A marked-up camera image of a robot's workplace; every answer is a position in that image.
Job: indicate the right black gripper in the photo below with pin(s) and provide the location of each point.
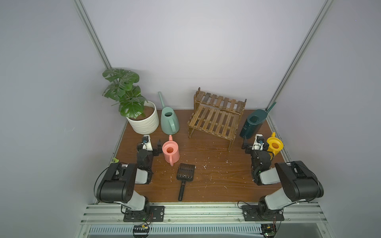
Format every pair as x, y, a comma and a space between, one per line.
256, 151

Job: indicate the yellow small watering can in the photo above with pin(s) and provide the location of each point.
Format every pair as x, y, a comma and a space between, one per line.
275, 145

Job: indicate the pink small watering can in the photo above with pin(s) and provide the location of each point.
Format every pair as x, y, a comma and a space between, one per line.
171, 151

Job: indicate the dark green watering can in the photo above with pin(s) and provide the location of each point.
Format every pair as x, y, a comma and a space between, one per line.
254, 122

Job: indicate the light green watering can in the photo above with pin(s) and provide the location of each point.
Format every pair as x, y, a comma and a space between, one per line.
169, 121

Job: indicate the brown wooden slatted shelf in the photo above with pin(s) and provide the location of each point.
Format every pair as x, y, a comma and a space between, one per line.
216, 115

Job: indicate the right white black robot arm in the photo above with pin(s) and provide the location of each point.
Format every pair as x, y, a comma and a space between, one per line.
299, 184

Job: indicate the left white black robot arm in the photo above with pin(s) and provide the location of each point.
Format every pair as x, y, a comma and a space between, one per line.
119, 180

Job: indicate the white ribbed plant pot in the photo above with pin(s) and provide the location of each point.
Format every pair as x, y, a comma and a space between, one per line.
147, 125

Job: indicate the black slotted scoop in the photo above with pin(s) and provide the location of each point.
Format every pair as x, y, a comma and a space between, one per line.
185, 174

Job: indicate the light green hand rake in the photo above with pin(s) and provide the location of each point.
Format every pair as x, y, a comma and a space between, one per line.
114, 161

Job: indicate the green monstera plant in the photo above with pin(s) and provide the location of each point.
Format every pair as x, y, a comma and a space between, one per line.
123, 90

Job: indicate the left small circuit board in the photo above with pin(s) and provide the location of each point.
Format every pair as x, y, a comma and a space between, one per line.
141, 231

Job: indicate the small circuit board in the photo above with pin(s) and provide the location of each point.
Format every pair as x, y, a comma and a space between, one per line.
268, 230
141, 231

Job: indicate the right small circuit board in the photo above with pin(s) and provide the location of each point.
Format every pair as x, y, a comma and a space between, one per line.
268, 230

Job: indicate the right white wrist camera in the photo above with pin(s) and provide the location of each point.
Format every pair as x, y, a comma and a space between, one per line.
258, 141

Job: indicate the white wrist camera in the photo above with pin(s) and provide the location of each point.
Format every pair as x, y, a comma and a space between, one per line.
146, 141
258, 141

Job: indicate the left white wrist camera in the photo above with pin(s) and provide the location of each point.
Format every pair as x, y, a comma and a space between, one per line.
146, 141

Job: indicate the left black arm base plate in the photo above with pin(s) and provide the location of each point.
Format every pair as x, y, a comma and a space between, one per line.
156, 212

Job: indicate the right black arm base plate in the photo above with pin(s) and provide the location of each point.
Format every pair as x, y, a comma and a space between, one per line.
261, 213

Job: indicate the aluminium front rail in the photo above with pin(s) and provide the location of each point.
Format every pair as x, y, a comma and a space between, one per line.
201, 213

